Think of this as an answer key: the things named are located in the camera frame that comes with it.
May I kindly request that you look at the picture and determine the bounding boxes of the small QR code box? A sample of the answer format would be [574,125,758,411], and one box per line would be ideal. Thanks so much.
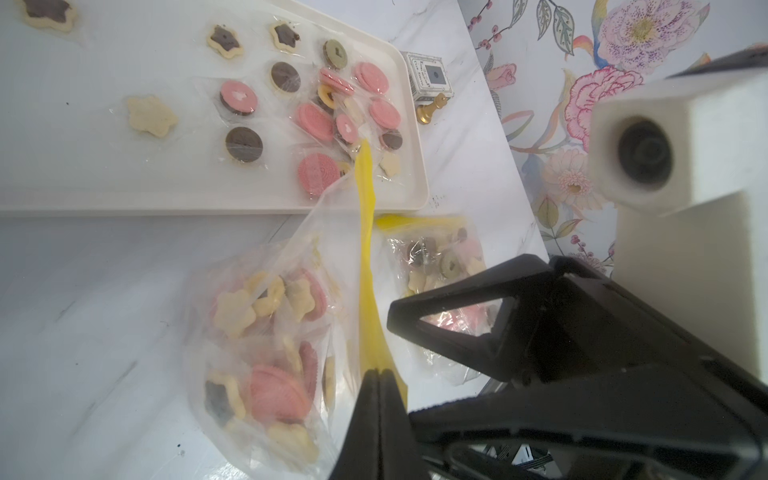
[401,51,454,106]

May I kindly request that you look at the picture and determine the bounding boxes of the plain star cookie on tray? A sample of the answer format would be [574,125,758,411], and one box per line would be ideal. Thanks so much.
[125,95,179,138]

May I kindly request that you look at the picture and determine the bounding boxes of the small golden bone charm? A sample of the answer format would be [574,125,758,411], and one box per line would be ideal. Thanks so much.
[415,93,449,125]

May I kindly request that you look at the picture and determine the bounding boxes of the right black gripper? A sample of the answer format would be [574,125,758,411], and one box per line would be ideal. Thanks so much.
[387,254,767,479]

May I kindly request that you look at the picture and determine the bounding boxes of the pile of poured cookies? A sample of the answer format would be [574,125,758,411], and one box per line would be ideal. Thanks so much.
[194,17,418,211]

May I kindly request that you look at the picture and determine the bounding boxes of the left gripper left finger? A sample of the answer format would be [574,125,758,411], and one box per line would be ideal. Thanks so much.
[329,370,382,480]

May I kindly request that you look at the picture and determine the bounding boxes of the ziploc bag of cookies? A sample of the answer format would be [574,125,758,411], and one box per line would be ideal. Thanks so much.
[376,215,501,337]
[183,142,407,479]

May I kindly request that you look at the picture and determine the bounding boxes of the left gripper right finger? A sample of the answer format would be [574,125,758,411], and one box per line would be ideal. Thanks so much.
[379,370,430,480]

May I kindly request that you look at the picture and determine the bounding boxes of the white rectangular tray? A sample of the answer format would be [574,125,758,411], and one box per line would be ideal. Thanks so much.
[1,1,429,216]

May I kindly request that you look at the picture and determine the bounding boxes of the chocolate star cookie on tray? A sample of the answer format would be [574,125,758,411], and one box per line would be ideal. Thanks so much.
[19,0,77,33]

